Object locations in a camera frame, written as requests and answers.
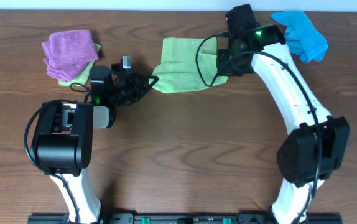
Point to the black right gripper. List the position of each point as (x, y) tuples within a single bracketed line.
[(222, 56)]

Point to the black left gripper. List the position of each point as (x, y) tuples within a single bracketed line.
[(132, 86)]

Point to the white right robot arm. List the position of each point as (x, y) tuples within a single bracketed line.
[(316, 141)]

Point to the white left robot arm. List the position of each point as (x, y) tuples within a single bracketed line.
[(61, 146)]

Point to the blue crumpled cloth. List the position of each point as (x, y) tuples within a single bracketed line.
[(301, 36)]

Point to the light green folded cloth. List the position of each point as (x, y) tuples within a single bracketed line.
[(85, 74)]

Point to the purple folded cloth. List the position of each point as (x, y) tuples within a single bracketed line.
[(80, 34)]

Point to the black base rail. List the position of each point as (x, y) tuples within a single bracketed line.
[(241, 218)]

